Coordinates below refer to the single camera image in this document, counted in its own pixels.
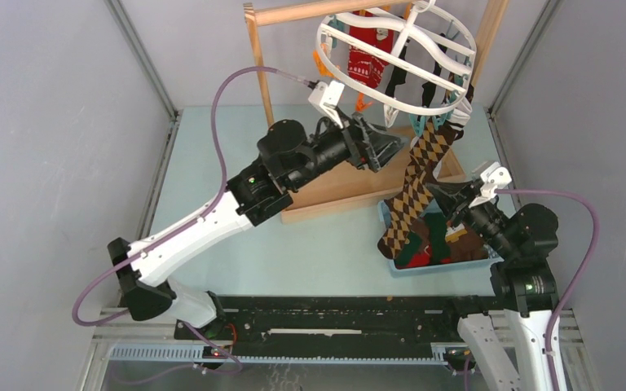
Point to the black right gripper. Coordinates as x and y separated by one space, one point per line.
456 195

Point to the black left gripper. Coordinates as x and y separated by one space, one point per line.
367 149

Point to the white sock with black stripes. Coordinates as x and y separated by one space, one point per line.
460 115

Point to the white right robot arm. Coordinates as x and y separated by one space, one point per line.
522 280

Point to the wooden hanger stand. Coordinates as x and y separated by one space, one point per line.
345 188

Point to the white oval clip hanger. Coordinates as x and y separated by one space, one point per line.
450 54

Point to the light blue plastic basket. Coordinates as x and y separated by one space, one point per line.
428 270

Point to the red patterned sock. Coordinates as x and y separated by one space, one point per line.
363 67

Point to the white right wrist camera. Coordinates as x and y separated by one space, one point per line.
494 177

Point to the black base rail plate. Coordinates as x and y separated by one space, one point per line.
346 328

